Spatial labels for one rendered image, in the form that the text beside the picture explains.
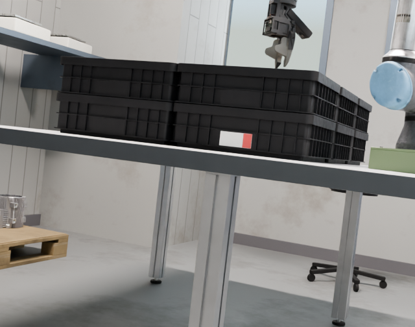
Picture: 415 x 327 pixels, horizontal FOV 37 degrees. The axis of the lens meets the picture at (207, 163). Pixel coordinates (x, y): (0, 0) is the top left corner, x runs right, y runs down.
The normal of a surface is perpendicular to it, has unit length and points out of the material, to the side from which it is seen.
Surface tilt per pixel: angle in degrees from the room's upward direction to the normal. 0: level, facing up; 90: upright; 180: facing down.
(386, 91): 97
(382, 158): 90
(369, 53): 90
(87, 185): 90
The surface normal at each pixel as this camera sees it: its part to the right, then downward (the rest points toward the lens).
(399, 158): -0.42, -0.02
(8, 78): 0.90, 0.11
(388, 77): -0.79, 0.06
